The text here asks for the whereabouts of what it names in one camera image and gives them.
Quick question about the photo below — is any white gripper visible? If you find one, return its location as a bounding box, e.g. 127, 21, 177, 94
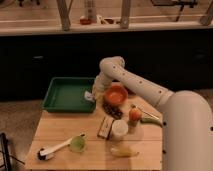
92, 73, 112, 99

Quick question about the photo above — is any orange peach fruit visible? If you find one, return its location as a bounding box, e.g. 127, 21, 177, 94
129, 107, 142, 121

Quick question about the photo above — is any green plastic tray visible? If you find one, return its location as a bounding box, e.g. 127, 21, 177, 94
43, 77, 96, 113

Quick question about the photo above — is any red object on shelf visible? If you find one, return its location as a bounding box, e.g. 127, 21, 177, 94
79, 18, 92, 25

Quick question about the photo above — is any black stand at left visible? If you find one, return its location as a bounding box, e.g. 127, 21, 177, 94
0, 133, 14, 171

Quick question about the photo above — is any white round container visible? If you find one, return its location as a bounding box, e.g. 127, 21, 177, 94
111, 120, 128, 139

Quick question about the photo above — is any white towel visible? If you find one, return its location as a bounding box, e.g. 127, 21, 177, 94
84, 91, 94, 101

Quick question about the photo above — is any orange bowl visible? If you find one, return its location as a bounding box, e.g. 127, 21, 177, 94
104, 85, 128, 106

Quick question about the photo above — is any white black brush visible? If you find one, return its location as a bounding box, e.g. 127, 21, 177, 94
37, 137, 74, 160

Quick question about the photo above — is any yellow banana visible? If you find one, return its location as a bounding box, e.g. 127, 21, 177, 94
110, 146, 138, 157

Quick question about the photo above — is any dark chocolate pieces pile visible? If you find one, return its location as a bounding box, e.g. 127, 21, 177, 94
102, 103, 123, 120

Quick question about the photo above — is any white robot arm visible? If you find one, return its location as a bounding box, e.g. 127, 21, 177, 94
93, 56, 213, 171

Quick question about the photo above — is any green plastic cup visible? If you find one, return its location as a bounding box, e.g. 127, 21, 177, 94
69, 136, 86, 153

